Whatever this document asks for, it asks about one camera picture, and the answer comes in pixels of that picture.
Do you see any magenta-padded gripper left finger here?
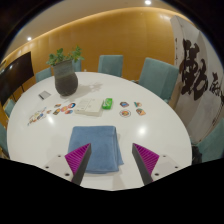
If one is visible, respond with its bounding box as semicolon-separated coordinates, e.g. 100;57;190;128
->
43;143;93;186

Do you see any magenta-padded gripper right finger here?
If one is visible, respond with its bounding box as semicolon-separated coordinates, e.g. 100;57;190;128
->
131;142;183;186

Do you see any blue terry towel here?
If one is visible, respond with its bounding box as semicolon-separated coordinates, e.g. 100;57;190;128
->
67;125;125;175

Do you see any round white-rimmed sticker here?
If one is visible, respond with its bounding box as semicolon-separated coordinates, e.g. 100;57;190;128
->
119;108;132;119

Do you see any white flat box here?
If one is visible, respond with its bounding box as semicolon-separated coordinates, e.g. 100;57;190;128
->
73;97;93;116
85;98;105;118

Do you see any colourful sticker sheet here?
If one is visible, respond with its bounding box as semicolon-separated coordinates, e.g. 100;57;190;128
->
27;106;48;127

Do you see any small green pack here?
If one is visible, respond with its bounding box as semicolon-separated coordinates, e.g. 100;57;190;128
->
101;97;114;110

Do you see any small grey card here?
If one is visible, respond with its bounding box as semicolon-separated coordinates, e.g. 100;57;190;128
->
37;90;52;101

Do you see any potted plant in grey pot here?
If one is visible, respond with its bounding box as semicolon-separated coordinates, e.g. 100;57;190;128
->
45;45;85;98

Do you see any group of teal chairs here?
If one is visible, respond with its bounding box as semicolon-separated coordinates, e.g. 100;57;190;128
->
0;54;224;164

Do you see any white calligraphy banner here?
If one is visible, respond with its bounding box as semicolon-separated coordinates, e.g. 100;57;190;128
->
169;14;224;146

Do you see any black flat screen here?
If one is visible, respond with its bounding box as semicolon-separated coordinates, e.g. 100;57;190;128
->
0;50;35;107

